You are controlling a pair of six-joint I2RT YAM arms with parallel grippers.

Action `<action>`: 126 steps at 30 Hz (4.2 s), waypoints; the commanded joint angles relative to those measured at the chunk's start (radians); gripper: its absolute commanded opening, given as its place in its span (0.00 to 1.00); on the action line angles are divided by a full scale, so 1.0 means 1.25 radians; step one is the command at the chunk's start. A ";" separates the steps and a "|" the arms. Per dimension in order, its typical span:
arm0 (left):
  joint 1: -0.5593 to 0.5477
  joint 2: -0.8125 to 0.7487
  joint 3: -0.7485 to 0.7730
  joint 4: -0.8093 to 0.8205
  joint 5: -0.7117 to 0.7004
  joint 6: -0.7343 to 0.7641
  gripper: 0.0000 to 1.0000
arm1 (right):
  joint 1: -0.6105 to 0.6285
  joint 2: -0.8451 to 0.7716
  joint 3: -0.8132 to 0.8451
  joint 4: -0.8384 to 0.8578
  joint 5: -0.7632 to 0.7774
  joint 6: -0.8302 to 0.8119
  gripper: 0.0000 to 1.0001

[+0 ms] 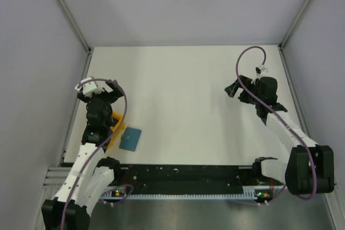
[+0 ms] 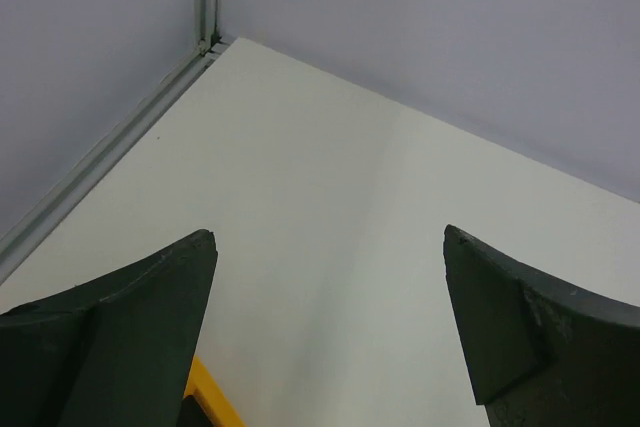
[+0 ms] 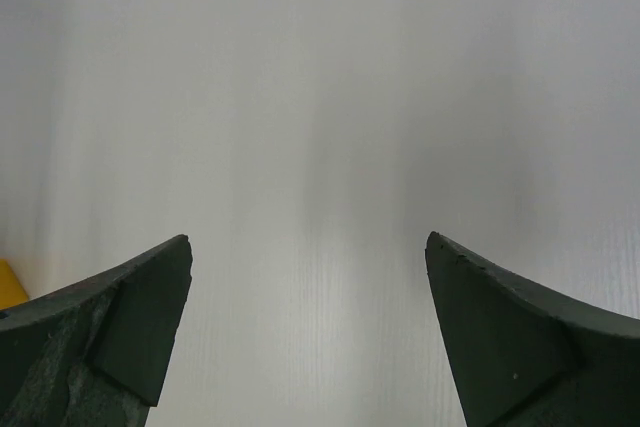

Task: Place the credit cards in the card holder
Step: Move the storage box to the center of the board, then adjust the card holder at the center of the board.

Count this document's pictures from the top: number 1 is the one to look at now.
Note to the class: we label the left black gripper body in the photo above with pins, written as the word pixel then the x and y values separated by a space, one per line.
pixel 108 100

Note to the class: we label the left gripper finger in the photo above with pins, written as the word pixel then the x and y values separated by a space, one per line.
pixel 88 87
pixel 115 92

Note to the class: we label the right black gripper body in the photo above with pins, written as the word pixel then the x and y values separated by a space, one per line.
pixel 251 85

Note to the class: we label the yellow plastic bin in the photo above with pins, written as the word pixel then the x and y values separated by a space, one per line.
pixel 118 126

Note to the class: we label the blue leather card holder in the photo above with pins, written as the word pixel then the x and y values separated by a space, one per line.
pixel 130 139

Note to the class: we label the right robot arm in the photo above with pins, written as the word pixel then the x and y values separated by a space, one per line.
pixel 310 166

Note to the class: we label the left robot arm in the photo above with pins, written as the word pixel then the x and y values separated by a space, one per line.
pixel 73 204

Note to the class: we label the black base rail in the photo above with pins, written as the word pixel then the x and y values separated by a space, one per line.
pixel 185 179

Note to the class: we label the aluminium frame rail front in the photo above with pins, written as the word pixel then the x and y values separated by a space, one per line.
pixel 56 176

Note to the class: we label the left aluminium frame post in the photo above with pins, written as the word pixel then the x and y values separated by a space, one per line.
pixel 73 25

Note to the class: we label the aluminium frame post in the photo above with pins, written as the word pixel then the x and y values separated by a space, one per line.
pixel 73 25
pixel 295 23

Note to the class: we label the right aluminium frame post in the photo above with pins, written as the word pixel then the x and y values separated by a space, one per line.
pixel 295 23

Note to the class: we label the white cable duct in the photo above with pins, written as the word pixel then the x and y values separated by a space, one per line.
pixel 247 193

